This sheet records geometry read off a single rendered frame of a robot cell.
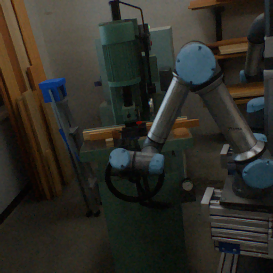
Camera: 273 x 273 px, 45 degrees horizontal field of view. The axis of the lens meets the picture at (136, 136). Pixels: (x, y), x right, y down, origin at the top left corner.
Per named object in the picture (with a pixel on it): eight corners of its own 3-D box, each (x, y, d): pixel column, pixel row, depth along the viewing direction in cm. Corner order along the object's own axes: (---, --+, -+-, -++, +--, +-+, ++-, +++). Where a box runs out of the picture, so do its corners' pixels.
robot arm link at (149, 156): (165, 147, 124) (136, 143, 126) (163, 159, 114) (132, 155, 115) (163, 166, 127) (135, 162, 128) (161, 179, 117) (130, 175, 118)
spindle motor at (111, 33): (107, 89, 171) (96, 26, 160) (110, 82, 187) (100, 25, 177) (141, 84, 170) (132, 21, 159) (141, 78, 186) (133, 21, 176)
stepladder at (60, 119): (82, 219, 280) (35, 85, 243) (90, 203, 304) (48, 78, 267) (100, 217, 277) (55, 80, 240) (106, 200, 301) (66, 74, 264)
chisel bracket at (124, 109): (123, 124, 181) (121, 109, 178) (125, 117, 194) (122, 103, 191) (137, 122, 181) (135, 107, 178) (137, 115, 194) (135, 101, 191)
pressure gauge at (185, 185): (182, 194, 175) (181, 181, 173) (181, 191, 179) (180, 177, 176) (194, 193, 175) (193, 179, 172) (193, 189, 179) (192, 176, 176)
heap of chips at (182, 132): (174, 138, 173) (173, 134, 172) (171, 130, 185) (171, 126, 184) (190, 136, 173) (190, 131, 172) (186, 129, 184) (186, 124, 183)
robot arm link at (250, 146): (276, 163, 120) (201, 33, 108) (288, 183, 107) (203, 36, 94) (246, 178, 124) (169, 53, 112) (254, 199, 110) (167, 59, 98)
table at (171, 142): (77, 170, 167) (75, 159, 165) (86, 147, 196) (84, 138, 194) (197, 155, 164) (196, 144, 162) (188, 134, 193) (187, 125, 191)
